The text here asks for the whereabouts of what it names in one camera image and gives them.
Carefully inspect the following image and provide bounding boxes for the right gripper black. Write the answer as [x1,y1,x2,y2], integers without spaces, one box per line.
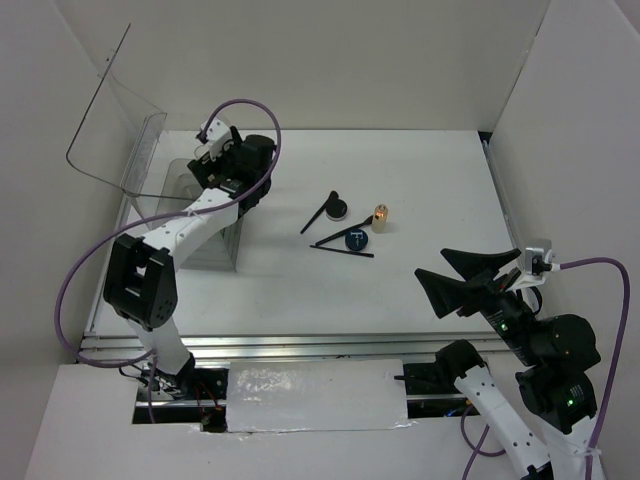
[412,243,541,361]

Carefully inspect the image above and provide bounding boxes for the clear acrylic organizer box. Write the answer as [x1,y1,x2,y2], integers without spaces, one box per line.
[63,24,250,274]

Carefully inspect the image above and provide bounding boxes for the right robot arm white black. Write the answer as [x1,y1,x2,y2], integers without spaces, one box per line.
[414,243,604,479]

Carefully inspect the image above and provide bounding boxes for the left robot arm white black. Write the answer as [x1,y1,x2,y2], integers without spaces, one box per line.
[103,127,277,399]

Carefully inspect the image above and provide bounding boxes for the black makeup brush angled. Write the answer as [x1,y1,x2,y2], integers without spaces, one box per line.
[300,190,339,234]

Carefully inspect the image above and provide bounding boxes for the small beige bottle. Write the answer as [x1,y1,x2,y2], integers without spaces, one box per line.
[371,204,389,234]

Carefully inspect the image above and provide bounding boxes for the thin black eyeliner pencil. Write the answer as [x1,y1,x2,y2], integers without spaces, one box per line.
[309,245,375,259]

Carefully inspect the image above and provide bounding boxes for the blue round compact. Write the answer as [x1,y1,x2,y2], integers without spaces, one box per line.
[344,228,369,252]

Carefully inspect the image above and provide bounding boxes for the black lidded cream jar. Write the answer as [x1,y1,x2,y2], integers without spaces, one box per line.
[325,198,348,221]

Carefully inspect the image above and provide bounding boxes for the white foil cover plate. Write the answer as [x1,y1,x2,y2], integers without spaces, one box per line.
[226,359,410,433]

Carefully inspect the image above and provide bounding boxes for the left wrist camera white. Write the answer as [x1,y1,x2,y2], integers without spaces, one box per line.
[196,117,233,159]

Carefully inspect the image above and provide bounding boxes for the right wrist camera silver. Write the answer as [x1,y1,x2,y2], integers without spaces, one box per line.
[508,239,560,291]

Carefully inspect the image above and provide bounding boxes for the aluminium front rail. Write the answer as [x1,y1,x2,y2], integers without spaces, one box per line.
[74,332,516,364]

